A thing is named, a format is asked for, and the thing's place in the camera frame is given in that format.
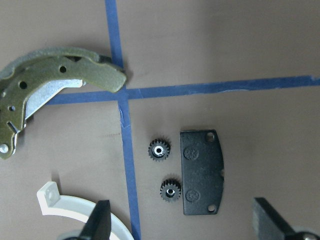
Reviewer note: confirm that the olive metal brake shoe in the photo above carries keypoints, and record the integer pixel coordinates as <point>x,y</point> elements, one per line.
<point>30,81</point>

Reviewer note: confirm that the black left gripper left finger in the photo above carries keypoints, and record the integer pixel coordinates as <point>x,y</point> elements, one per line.
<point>98,226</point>

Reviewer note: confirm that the black brake pad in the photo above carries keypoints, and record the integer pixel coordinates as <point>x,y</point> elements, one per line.
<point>202,169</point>

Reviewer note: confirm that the white curved plastic bracket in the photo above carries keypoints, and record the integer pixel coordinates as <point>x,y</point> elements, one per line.
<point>52,203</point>

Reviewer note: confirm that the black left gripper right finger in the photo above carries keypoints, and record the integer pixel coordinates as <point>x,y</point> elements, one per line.
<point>267,223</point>

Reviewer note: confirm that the black bearing gear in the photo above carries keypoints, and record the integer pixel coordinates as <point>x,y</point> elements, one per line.
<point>170,190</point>
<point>159,150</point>

